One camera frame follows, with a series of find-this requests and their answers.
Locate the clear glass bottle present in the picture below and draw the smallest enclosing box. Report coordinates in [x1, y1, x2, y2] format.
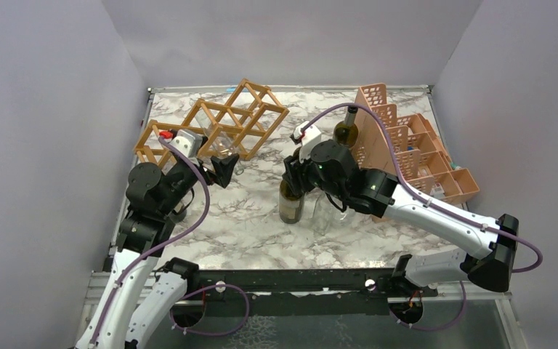
[195, 110, 238, 159]

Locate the dark green wine bottle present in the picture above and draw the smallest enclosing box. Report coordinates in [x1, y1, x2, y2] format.
[278, 180, 305, 224]

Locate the wooden wine rack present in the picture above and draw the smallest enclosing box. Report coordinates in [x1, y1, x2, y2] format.
[134, 79, 289, 167]

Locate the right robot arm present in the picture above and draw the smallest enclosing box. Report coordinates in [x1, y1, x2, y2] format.
[282, 140, 518, 296]

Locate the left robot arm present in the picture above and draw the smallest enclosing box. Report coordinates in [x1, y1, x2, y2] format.
[75, 155, 239, 348]

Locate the dark wine bottle at left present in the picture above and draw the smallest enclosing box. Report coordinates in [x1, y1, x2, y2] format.
[168, 201, 187, 224]

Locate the green wine bottle silver neck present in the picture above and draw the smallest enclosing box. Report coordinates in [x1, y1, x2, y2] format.
[333, 106, 359, 149]

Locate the pink plastic organizer rack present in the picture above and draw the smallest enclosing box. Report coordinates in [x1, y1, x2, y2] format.
[352, 84, 480, 205]

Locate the clear glass jug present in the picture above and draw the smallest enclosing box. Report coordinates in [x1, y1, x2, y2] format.
[311, 194, 355, 235]

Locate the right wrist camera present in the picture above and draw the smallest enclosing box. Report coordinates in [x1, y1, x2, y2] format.
[159, 129, 206, 159]

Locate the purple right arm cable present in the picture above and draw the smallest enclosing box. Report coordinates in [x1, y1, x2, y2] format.
[89, 137, 211, 349]

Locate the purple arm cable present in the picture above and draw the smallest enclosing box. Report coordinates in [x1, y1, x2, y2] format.
[300, 102, 543, 275]
[89, 137, 211, 349]

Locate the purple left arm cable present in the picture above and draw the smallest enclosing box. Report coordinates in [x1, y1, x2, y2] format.
[300, 102, 543, 275]

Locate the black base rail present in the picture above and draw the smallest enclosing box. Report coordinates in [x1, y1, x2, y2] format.
[169, 268, 437, 321]

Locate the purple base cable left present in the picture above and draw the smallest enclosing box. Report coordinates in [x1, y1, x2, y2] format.
[169, 282, 251, 337]

